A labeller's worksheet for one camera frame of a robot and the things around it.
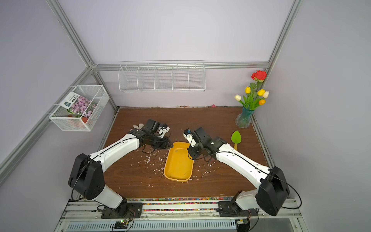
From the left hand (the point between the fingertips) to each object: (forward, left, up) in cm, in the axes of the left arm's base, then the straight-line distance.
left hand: (171, 146), depth 83 cm
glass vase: (+21, -51, -5) cm, 55 cm away
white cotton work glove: (+26, +26, -13) cm, 39 cm away
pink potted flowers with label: (+15, +46, +21) cm, 53 cm away
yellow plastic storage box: (-6, -3, -13) cm, 15 cm away
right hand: (-3, -11, +2) cm, 12 cm away
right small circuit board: (-39, -35, -16) cm, 55 cm away
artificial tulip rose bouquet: (+26, -56, +12) cm, 63 cm away
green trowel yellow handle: (+10, -44, -13) cm, 47 cm away
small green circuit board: (-34, +26, -15) cm, 45 cm away
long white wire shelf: (+46, -10, +16) cm, 50 cm away
